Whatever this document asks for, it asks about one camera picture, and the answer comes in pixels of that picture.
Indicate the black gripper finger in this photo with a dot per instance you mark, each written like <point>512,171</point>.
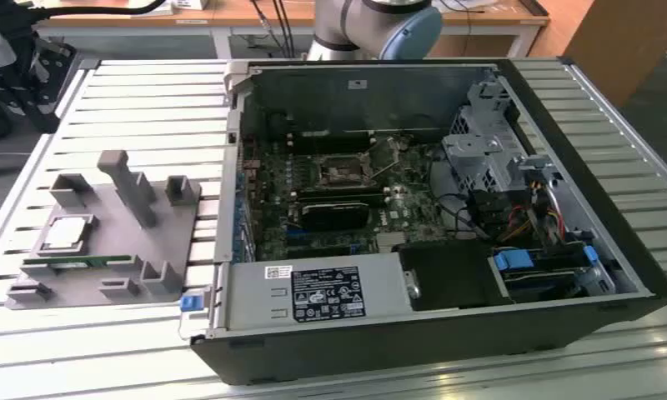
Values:
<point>52,66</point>

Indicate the silver CPU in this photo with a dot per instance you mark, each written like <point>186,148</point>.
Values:
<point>66,233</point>

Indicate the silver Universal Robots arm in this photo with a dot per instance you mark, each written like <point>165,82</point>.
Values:
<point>355,21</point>

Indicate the CPU socket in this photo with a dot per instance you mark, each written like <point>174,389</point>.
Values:
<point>344,171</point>

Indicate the wooden desk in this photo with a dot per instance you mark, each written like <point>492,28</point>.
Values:
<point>244,18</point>

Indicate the grey parts rack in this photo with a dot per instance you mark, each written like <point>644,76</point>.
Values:
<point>116,233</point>

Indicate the green RAM stick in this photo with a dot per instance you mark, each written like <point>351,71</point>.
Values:
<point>77,261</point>

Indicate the black RAM slots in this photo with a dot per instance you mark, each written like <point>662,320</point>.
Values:
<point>333,141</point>
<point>339,196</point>

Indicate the black graphics card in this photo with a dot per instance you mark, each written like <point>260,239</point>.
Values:
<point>333,216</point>

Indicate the blue case latch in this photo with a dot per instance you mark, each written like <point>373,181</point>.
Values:
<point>194,303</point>

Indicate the silver power supply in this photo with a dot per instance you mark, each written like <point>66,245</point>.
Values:
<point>249,291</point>

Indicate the metal locking lever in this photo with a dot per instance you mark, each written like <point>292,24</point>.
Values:
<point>392,164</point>

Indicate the green motherboard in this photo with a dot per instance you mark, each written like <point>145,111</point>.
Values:
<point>411,208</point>

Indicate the small silver heatsink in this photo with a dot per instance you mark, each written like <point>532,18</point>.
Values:
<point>391,241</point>

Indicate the white paper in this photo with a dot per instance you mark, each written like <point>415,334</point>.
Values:
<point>467,4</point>

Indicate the silver drive cage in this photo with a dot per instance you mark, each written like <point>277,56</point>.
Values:
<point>477,162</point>

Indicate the black fan shroud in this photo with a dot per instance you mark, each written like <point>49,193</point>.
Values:
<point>449,275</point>

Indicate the black PC case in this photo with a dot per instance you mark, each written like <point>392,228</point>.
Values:
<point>400,354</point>

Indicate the blue disk carrier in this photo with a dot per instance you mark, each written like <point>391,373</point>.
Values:
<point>512,260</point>

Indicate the wooden cabinet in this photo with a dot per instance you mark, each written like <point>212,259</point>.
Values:
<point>628,46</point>

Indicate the small blue clip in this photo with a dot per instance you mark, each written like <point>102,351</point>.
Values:
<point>590,255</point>

